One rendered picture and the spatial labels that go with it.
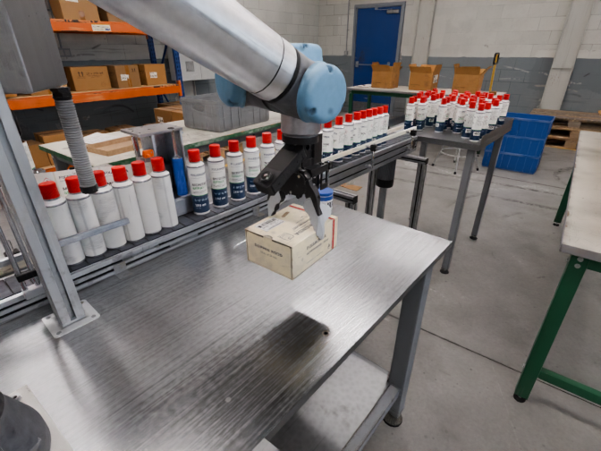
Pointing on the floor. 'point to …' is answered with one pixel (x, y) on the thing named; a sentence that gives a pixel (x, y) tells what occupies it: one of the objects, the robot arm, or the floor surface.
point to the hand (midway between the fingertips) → (292, 231)
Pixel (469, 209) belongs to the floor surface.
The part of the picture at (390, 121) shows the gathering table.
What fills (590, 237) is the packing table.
